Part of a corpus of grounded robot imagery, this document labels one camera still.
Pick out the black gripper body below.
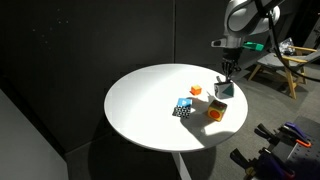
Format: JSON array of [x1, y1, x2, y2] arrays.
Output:
[[221, 47, 242, 66]]

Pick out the black white teal toy cube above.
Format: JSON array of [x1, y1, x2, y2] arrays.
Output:
[[213, 75, 236, 100]]

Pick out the small orange toy cube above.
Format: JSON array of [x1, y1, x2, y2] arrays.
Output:
[[189, 84, 203, 97]]

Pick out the blue checker pattern toy cube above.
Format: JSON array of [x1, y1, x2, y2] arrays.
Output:
[[171, 97, 194, 120]]

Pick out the wooden armchair grey cushion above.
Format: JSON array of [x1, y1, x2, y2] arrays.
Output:
[[247, 44, 320, 100]]

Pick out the purple orange bar clamp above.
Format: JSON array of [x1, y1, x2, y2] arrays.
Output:
[[254, 121, 313, 150], [229, 147, 297, 180]]

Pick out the blue orange clamps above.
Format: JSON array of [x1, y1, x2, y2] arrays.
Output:
[[283, 115, 320, 180]]

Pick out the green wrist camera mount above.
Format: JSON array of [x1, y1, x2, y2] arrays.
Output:
[[242, 41, 265, 52]]

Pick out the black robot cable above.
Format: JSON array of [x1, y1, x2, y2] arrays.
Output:
[[254, 0, 320, 84]]

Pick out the white table pedestal base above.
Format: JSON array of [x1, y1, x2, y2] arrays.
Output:
[[171, 151, 193, 180]]

